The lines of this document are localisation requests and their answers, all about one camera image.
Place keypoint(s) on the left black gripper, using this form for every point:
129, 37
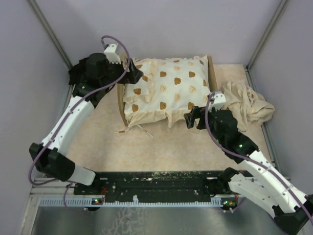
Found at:
132, 77

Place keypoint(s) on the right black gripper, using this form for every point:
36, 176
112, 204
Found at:
196, 112

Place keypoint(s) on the wooden pet bed frame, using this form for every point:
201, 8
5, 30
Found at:
212, 85

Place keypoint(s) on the bear print white cushion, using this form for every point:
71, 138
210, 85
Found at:
180, 84

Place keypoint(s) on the small bear print cloth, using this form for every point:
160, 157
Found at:
144, 89

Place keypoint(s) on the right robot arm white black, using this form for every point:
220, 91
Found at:
289, 207

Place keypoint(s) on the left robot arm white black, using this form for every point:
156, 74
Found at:
93, 77

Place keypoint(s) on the black cloth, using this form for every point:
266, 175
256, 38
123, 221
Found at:
80, 73

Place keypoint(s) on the cream crumpled blanket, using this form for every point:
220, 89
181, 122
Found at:
246, 105

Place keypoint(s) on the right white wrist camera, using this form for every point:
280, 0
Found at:
216, 100

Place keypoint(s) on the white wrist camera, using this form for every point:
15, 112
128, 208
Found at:
111, 53
216, 100

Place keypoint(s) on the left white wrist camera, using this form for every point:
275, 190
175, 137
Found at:
111, 53

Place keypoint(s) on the right aluminium corner rail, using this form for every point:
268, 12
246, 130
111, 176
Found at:
267, 33

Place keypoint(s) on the aluminium corner rail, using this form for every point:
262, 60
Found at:
267, 33
50, 32

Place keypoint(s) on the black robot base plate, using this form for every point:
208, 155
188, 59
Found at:
159, 186

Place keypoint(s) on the left aluminium corner rail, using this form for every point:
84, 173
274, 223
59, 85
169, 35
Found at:
50, 32

